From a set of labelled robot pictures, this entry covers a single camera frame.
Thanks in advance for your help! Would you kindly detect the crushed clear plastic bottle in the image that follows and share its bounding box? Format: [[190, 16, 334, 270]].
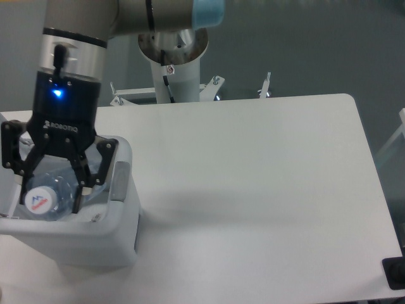
[[23, 146, 111, 222]]

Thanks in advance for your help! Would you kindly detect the white trash can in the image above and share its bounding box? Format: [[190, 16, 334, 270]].
[[1, 136, 142, 267]]

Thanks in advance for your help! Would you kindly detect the white plastic packaging bag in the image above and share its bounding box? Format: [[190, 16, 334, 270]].
[[74, 203, 108, 222]]

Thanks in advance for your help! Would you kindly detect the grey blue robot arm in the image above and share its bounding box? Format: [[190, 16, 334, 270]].
[[1, 1, 225, 213]]

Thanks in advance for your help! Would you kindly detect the white frame at right edge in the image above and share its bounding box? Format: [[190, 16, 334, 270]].
[[375, 108, 404, 170]]

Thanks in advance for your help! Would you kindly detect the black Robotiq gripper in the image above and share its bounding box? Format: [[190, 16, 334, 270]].
[[1, 72, 118, 213]]

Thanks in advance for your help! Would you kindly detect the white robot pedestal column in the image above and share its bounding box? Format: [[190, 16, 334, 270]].
[[138, 28, 209, 96]]

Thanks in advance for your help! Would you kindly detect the black cable on pedestal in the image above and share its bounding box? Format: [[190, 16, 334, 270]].
[[160, 49, 177, 104]]

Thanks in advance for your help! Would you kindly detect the black device at table edge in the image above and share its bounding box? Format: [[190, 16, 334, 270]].
[[382, 256, 404, 290]]

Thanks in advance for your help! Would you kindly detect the white trash can lid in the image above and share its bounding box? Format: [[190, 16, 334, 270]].
[[0, 112, 23, 219]]

